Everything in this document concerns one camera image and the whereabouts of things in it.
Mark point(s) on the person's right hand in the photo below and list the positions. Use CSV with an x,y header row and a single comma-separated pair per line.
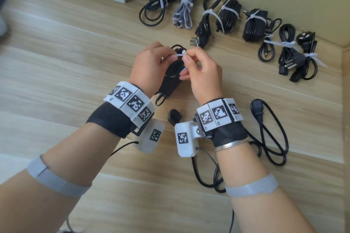
x,y
207,80

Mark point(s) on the person's left hand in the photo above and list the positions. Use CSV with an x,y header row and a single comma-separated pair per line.
x,y
147,69

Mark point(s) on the person's left thumb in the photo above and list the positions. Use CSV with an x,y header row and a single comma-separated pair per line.
x,y
169,59

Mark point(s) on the person's right thumb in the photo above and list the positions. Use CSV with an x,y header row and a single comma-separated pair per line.
x,y
191,63

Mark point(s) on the white zip tie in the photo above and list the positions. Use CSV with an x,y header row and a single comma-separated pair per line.
x,y
163,0
257,17
214,15
314,57
268,39
186,2
229,9
180,54
284,43

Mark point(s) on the person's left forearm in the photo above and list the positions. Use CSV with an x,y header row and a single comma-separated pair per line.
x,y
63,170

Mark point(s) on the person's right forearm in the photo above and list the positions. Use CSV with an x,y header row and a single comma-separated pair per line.
x,y
251,175

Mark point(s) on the white marker wristband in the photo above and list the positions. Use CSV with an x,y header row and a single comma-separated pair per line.
x,y
218,112
131,101

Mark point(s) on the black power adapter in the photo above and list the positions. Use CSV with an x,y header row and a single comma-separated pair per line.
x,y
255,26

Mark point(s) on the black wrist wrap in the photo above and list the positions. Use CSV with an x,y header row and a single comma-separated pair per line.
x,y
229,133
112,118

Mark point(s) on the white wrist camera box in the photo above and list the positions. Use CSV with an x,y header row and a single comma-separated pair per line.
x,y
150,137
186,140

